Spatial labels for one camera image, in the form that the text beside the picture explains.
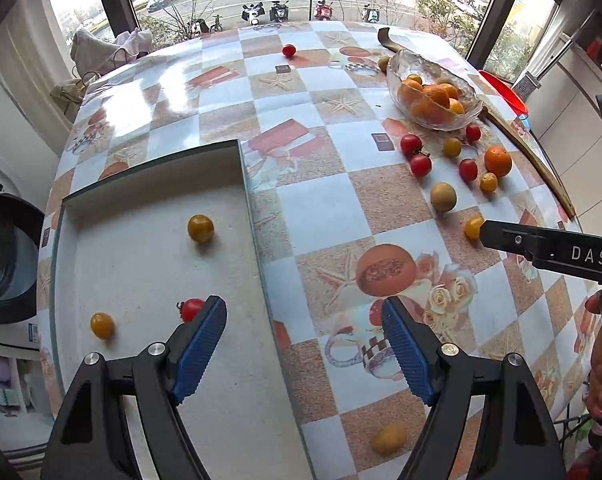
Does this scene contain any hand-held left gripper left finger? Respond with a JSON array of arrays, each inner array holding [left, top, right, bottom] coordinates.
[[41, 295, 228, 480]]

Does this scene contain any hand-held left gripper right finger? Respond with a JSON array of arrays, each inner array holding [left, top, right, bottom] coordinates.
[[380, 295, 567, 480]]

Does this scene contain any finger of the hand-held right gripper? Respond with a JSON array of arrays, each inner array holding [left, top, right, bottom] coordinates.
[[479, 218, 542, 262]]

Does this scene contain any white rectangular tray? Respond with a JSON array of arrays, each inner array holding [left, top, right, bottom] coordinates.
[[48, 140, 318, 480]]

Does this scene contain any single mandarin orange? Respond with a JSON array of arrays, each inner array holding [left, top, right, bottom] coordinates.
[[484, 144, 513, 178]]

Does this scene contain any red plastic basin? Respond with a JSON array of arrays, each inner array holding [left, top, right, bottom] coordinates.
[[478, 69, 528, 116]]

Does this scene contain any silver metal box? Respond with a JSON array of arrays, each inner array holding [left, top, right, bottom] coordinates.
[[511, 72, 541, 99]]

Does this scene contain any pile of mandarin oranges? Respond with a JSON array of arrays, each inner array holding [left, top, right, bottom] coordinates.
[[398, 73, 466, 125]]

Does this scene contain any clear glass bowl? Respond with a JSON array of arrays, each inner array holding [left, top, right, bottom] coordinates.
[[385, 50, 484, 132]]

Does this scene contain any plastic storage drawer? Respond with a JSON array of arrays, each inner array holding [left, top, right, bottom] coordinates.
[[0, 350, 49, 463]]

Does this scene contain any white washing machine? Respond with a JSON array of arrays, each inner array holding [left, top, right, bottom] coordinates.
[[0, 164, 48, 357]]

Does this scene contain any beige bag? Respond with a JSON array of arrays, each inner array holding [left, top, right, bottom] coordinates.
[[49, 72, 102, 122]]

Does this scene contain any white cloth bag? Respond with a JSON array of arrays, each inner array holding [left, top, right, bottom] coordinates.
[[70, 28, 154, 77]]

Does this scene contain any white scooter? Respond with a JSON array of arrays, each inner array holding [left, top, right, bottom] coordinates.
[[241, 2, 266, 26]]

